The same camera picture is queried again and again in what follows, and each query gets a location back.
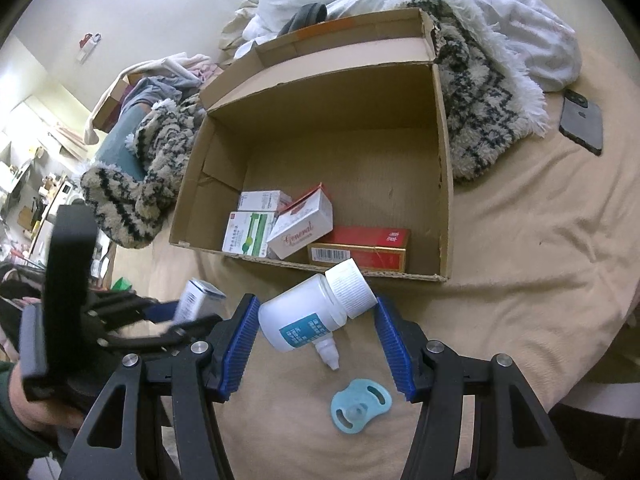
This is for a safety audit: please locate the light blue pacifier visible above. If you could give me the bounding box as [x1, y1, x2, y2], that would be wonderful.
[330, 378, 393, 434]

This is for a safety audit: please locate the black strap on duvet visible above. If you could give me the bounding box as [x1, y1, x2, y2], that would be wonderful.
[276, 1, 329, 37]

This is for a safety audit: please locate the brown cardboard box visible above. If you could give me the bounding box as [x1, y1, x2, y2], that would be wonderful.
[169, 8, 452, 282]

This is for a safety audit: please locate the white duvet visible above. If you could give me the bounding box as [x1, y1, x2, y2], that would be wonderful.
[219, 0, 582, 92]

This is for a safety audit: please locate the dark grey smartphone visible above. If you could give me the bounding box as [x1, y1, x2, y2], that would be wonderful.
[559, 89, 603, 156]

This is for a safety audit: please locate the small white dropper bottle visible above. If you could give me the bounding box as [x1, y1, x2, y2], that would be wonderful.
[314, 334, 340, 370]

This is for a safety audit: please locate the black white patterned fuzzy blanket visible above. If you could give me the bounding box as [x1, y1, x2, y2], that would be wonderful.
[80, 94, 205, 249]

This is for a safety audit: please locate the red gold cigarette carton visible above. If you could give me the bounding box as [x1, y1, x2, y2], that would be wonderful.
[307, 226, 410, 273]

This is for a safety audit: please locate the white blue small box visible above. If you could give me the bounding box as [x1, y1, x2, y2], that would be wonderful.
[172, 278, 227, 324]

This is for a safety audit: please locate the red white cigarette pack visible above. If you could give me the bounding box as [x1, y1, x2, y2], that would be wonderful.
[267, 183, 333, 260]

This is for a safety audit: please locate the white pill bottle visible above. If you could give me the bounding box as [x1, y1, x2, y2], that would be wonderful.
[258, 258, 376, 352]

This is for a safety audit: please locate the green white eye drops box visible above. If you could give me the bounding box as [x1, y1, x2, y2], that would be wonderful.
[221, 211, 276, 258]

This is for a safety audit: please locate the dark grey garment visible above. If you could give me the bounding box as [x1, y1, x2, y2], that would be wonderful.
[120, 75, 201, 114]

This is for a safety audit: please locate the white blue medicine box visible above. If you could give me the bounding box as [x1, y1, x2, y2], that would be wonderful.
[236, 190, 292, 212]

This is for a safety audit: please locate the person's left hand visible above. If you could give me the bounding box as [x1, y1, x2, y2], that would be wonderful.
[8, 362, 84, 434]

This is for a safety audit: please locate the teal pillow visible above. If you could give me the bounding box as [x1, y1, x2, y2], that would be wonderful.
[96, 103, 151, 181]

